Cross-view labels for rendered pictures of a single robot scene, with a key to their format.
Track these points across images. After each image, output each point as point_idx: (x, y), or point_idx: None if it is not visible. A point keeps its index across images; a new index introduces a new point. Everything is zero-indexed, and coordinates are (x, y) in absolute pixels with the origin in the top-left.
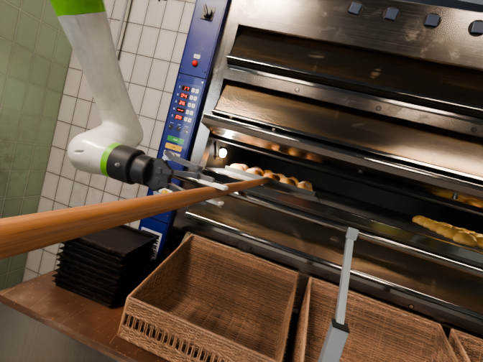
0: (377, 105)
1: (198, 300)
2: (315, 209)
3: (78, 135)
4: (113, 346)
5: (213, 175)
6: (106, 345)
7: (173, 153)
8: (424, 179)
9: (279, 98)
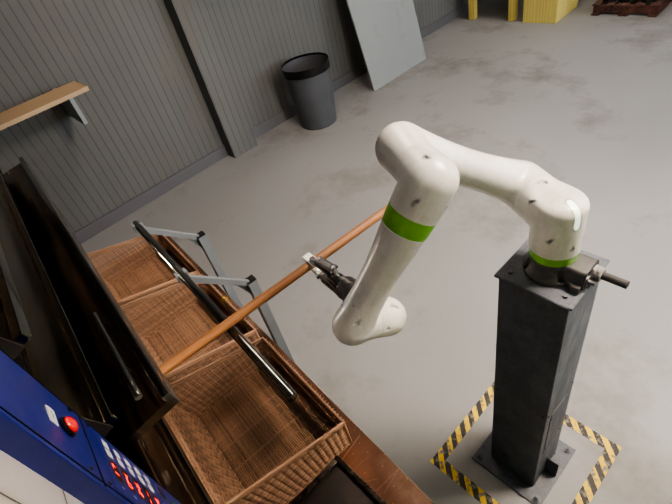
0: None
1: (244, 488)
2: None
3: (398, 303)
4: (357, 430)
5: (153, 469)
6: (363, 432)
7: (330, 267)
8: (72, 232)
9: None
